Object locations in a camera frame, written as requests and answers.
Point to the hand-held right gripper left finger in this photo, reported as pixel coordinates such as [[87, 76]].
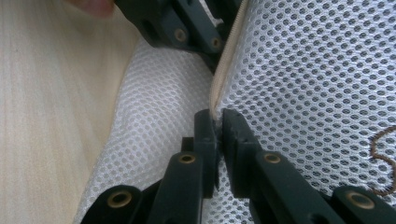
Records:
[[208, 155]]

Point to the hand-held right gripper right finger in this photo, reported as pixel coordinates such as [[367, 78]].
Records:
[[239, 161]]

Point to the white mesh laundry bag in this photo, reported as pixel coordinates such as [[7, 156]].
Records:
[[295, 77]]

